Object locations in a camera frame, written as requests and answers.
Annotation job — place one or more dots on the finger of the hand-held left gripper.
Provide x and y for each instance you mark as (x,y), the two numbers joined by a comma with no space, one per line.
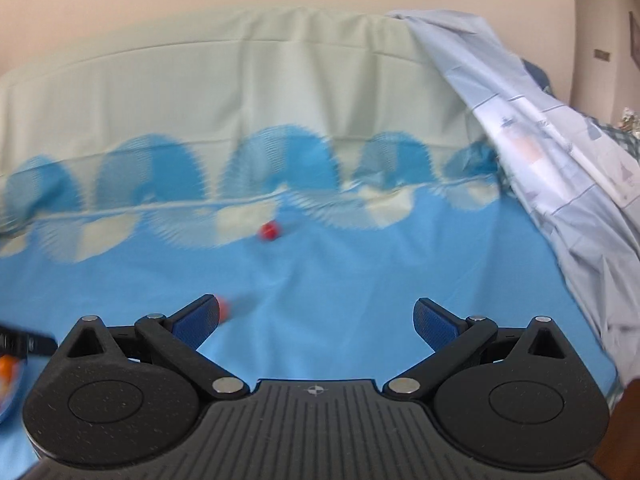
(27,343)

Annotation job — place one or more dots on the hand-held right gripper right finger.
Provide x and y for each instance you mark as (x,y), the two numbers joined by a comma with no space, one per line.
(435,322)

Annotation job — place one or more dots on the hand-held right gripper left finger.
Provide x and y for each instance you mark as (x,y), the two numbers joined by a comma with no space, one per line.
(195,322)

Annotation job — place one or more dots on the orange-red cherry tomato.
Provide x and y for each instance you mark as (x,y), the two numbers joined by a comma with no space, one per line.
(223,308)

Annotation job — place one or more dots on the small orange tangerine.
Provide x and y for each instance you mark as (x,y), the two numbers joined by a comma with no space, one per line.
(6,367)

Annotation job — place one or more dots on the red cherry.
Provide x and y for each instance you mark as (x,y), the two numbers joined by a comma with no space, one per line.
(270,231)

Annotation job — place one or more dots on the blue fan-print bedsheet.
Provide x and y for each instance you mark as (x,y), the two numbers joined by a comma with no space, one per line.
(300,160)

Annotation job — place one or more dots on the pale blue printed quilt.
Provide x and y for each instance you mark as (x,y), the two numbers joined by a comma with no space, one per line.
(550,160)

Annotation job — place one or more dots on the brown wooden furniture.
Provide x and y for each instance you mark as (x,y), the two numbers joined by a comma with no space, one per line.
(627,425)

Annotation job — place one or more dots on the blue checked cloth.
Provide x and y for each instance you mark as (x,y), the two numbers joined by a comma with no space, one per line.
(617,132)

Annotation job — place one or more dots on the wall switch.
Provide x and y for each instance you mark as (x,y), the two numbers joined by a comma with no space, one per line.
(601,55)

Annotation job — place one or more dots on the wall picture frame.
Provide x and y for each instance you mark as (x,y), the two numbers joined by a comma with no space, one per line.
(635,37)

